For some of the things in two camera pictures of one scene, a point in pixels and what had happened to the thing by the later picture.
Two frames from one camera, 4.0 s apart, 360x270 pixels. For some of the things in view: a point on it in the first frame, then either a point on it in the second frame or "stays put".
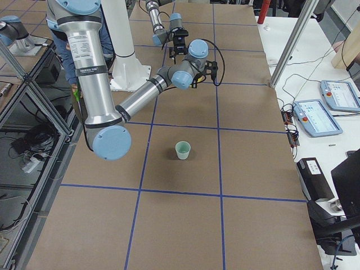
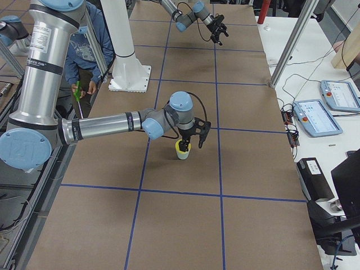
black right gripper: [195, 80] -> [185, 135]
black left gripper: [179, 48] -> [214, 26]
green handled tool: [77, 94] stays put
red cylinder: [261, 19] stays put
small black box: [314, 181] stays put
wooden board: [350, 50] stays put
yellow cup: [202, 78] -> [178, 148]
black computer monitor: [340, 235] stays put
